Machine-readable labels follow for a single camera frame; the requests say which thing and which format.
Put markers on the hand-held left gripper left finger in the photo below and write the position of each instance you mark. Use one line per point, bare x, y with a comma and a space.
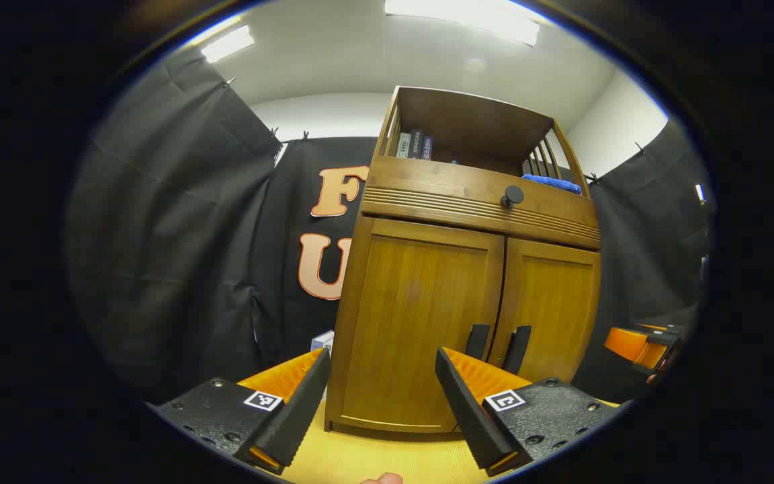
299, 417

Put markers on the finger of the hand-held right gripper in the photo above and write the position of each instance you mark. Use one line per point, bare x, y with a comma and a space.
629, 345

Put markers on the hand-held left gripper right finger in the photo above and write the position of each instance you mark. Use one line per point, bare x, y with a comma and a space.
467, 417

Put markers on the wooden cabinet door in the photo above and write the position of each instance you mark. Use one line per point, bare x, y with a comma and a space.
414, 316
551, 302

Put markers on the wooden double-door shoe cabinet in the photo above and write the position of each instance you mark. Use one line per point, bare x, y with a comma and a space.
420, 181

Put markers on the wooden ribbed cabinet drawer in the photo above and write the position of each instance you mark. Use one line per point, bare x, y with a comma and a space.
441, 191

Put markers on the small white box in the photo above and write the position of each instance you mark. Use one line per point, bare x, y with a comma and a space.
323, 341

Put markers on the blue folded towel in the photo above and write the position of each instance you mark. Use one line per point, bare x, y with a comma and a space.
551, 183

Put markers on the black round drawer knob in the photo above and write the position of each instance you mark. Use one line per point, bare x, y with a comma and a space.
512, 197

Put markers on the black backdrop cloth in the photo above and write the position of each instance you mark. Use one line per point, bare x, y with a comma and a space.
158, 235

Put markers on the blue book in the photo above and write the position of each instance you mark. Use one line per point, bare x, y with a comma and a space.
427, 148

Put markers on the light grey book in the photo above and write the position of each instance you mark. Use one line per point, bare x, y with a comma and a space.
403, 146

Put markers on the large ceiling light panel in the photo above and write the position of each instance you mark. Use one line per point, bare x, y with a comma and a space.
467, 17

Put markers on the small ceiling light panel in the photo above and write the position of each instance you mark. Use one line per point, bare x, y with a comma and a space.
227, 44

